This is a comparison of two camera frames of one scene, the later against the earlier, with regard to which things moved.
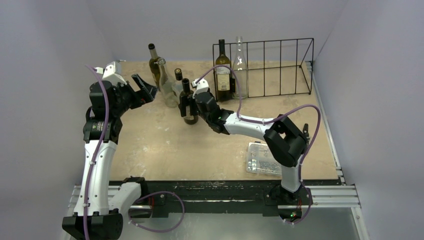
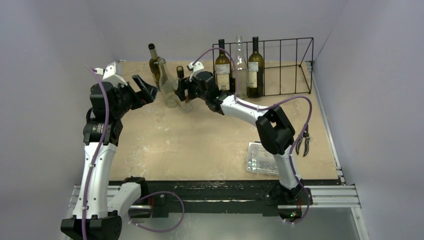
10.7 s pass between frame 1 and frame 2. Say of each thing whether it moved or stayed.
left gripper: stayed
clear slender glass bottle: stayed
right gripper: moved
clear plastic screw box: stayed
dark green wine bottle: stayed
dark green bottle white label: moved
